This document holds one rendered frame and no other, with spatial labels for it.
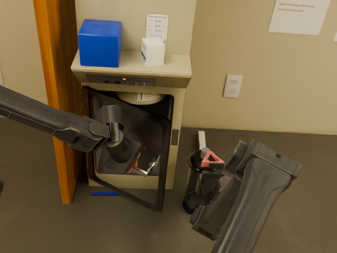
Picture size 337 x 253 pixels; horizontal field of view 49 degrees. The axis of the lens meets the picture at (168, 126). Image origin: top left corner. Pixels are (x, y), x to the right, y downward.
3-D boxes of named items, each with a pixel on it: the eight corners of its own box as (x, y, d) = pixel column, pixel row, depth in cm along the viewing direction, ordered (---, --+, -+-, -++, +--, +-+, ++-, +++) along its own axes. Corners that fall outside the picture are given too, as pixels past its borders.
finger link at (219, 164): (221, 146, 112) (226, 167, 105) (218, 163, 117) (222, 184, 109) (199, 145, 112) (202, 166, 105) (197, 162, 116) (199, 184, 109)
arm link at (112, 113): (74, 149, 94) (89, 133, 89) (74, 112, 100) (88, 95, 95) (116, 156, 101) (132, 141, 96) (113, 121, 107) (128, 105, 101)
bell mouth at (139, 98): (117, 76, 131) (117, 61, 128) (166, 79, 133) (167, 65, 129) (112, 103, 117) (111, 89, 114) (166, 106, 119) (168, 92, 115)
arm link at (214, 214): (231, 157, 61) (291, 188, 60) (243, 132, 64) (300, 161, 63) (182, 227, 98) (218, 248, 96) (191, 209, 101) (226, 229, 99)
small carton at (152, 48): (141, 57, 102) (141, 37, 98) (158, 56, 104) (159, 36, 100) (145, 67, 98) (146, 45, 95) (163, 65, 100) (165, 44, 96)
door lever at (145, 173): (131, 159, 117) (131, 153, 116) (156, 169, 113) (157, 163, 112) (121, 169, 113) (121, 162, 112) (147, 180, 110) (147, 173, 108)
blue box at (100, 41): (86, 48, 104) (84, 18, 98) (121, 51, 104) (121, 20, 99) (79, 66, 96) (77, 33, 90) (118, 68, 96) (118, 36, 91)
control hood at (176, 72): (79, 78, 110) (77, 47, 104) (186, 84, 112) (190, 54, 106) (72, 99, 101) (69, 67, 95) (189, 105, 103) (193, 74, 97)
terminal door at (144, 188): (91, 177, 135) (84, 85, 111) (162, 213, 125) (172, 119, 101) (89, 179, 135) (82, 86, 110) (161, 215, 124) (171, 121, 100)
